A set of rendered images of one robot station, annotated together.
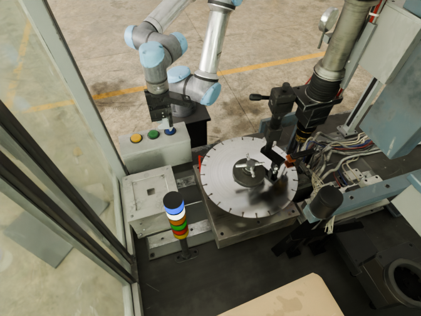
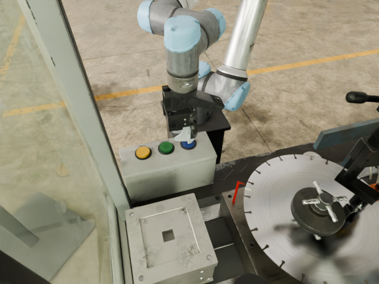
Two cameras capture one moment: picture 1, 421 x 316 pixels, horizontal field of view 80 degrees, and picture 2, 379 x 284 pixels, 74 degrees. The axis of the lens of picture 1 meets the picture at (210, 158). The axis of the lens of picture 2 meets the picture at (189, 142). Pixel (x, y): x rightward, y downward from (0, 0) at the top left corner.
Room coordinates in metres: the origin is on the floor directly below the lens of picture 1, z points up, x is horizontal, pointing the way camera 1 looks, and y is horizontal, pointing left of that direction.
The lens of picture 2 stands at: (0.20, 0.15, 1.48)
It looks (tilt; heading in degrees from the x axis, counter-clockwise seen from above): 47 degrees down; 1
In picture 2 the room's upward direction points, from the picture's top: straight up
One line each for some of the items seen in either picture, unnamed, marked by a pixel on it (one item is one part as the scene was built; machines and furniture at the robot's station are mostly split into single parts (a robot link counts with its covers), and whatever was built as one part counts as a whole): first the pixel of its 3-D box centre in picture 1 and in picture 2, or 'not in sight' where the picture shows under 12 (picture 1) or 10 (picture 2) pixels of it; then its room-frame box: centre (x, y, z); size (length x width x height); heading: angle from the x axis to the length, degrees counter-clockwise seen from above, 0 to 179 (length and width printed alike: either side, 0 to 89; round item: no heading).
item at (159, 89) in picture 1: (157, 84); (183, 79); (0.72, 0.18, 1.13); 0.08 x 0.08 x 0.05
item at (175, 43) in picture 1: (167, 47); (198, 29); (0.82, 0.15, 1.21); 0.11 x 0.11 x 0.08; 61
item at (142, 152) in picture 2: (136, 138); (143, 153); (0.69, 0.30, 0.90); 0.04 x 0.04 x 0.02
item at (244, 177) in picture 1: (249, 170); (318, 207); (0.48, -0.13, 0.96); 0.11 x 0.11 x 0.03
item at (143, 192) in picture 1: (155, 201); (170, 247); (0.44, 0.21, 0.82); 0.18 x 0.18 x 0.15; 18
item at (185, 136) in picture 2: (165, 125); (184, 137); (0.71, 0.18, 0.95); 0.06 x 0.03 x 0.09; 108
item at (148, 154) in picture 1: (156, 148); (168, 167); (0.69, 0.23, 0.82); 0.28 x 0.11 x 0.15; 108
